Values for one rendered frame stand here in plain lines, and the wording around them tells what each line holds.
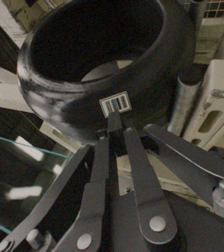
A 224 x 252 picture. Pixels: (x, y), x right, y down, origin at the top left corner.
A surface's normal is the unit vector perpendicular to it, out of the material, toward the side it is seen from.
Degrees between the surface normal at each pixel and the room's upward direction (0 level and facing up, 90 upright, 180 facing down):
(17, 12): 180
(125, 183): 90
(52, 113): 87
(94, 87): 94
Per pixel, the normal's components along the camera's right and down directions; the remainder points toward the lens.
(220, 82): -0.22, -0.43
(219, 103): -0.29, 0.89
